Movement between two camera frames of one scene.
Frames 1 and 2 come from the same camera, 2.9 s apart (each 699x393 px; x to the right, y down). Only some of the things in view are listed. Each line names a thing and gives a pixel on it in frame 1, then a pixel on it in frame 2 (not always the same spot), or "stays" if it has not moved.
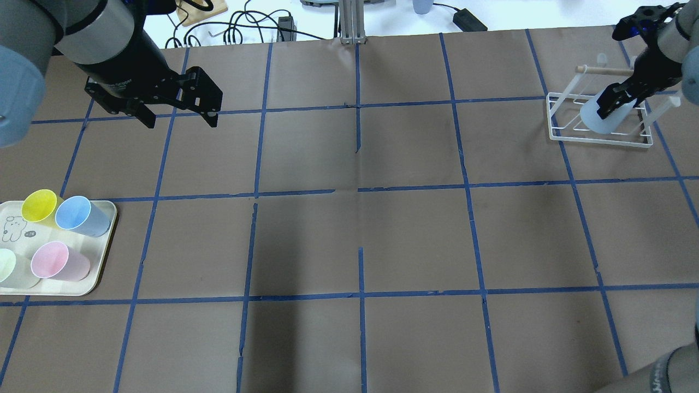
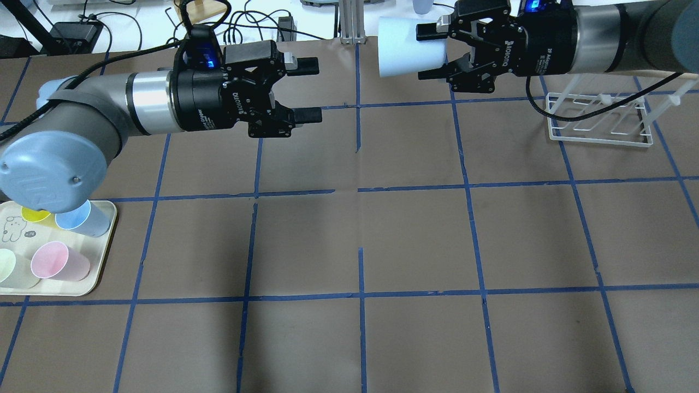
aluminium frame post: [351, 14] stays
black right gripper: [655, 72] to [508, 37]
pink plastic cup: [55, 260] stays
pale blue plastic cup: [591, 117] to [401, 53]
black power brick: [286, 22] stays
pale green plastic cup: [16, 271] stays
